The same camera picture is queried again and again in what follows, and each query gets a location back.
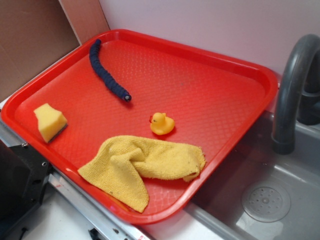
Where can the red plastic tray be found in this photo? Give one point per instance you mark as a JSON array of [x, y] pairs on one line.
[[213, 99]]

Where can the silver metal rail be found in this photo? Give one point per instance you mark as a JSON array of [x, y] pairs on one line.
[[67, 214]]

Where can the brown cardboard panel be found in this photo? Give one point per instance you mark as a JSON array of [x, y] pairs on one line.
[[34, 34]]

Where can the grey plastic sink basin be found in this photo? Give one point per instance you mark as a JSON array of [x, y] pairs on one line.
[[218, 203]]

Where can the sink drain cover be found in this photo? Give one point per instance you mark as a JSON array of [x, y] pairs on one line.
[[266, 201]]

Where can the yellow rubber duck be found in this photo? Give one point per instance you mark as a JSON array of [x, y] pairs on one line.
[[161, 124]]

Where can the yellow sponge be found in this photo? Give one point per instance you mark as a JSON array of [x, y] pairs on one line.
[[50, 121]]

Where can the yellow towel cloth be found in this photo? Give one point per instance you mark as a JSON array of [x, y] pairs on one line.
[[122, 162]]

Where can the grey sink faucet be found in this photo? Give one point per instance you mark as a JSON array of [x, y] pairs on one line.
[[298, 98]]

